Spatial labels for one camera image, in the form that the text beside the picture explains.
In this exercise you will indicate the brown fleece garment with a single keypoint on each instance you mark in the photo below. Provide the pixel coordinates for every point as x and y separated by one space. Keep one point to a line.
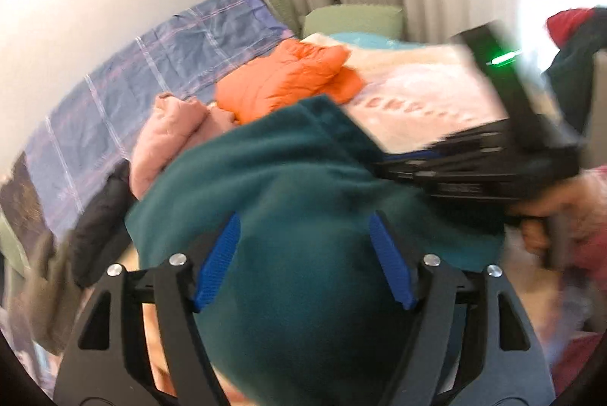
52 292

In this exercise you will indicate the red and dark green garment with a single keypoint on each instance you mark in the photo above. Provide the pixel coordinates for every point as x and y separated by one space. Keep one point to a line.
574 69

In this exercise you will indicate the pale printed blanket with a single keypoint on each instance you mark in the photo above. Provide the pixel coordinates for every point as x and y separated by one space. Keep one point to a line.
417 88

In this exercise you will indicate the green pillow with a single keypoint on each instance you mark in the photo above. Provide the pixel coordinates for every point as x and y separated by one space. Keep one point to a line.
282 10
12 249
351 19

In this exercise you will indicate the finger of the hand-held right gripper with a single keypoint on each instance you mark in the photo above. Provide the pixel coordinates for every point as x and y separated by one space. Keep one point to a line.
441 180
474 140

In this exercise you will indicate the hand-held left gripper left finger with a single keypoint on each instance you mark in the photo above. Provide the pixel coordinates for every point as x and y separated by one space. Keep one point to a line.
218 263

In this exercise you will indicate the black jacket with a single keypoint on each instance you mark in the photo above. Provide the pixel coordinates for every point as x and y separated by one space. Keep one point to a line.
104 225

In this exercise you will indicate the dark brown patterned cloth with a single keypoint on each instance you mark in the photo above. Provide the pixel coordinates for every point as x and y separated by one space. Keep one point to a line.
21 202

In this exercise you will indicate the pink garment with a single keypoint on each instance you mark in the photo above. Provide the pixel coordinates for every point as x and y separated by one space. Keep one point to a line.
166 135

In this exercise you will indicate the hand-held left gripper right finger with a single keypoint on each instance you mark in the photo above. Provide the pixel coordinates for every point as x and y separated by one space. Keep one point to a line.
391 263

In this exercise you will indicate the dark green sweatshirt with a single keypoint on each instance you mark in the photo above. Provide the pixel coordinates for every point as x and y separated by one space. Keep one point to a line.
294 197

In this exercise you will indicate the person's red clothing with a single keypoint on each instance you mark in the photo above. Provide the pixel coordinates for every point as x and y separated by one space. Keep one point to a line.
576 363

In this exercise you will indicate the person's right hand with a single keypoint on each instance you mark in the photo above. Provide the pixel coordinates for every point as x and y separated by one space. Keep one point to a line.
569 207

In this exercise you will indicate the blue plaid bed sheet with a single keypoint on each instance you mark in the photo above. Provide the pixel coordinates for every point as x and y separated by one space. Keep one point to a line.
118 93

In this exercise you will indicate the orange puffer jacket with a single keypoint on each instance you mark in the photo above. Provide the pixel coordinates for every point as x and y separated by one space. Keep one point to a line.
284 78

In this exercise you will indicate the person's right forearm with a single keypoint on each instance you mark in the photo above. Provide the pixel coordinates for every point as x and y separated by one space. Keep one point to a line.
596 240

